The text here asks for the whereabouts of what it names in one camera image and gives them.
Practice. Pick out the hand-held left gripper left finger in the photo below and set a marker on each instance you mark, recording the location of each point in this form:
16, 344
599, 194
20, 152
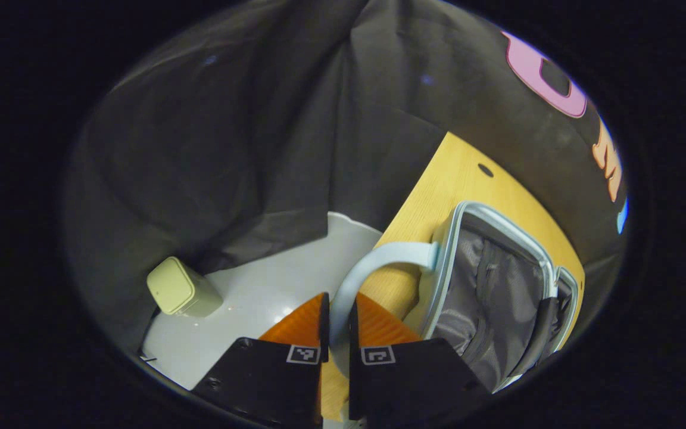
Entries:
259, 384

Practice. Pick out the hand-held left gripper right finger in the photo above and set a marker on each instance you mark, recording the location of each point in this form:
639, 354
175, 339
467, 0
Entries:
408, 384

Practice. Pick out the beige bin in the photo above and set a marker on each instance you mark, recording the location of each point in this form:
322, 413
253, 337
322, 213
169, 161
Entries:
176, 289

